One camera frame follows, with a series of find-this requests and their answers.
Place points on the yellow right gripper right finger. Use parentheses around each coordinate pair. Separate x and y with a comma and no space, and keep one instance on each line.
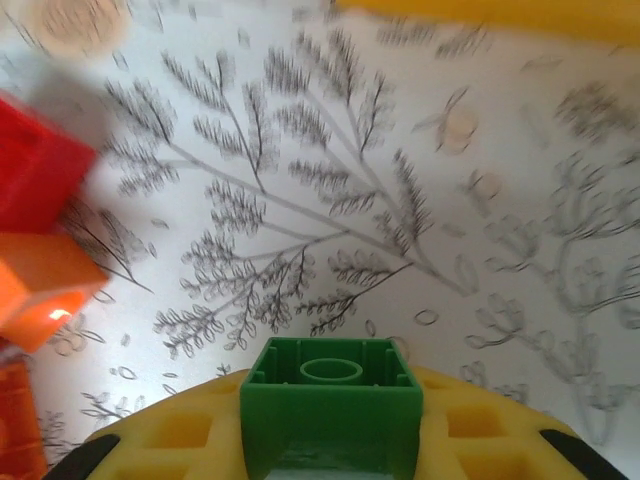
(475,440)

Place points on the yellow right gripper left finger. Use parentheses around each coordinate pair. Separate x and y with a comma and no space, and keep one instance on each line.
(165,440)

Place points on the green square lego brick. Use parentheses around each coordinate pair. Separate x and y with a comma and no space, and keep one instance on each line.
(330,425)

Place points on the orange sloped lego brick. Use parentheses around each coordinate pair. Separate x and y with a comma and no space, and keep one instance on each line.
(40,290)

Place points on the floral patterned tablecloth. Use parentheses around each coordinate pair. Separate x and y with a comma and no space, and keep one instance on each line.
(350,200)

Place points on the red lego brick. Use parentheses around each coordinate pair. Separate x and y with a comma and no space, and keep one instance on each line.
(35,165)

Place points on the yellow plastic bin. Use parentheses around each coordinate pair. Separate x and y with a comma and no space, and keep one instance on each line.
(475,12)

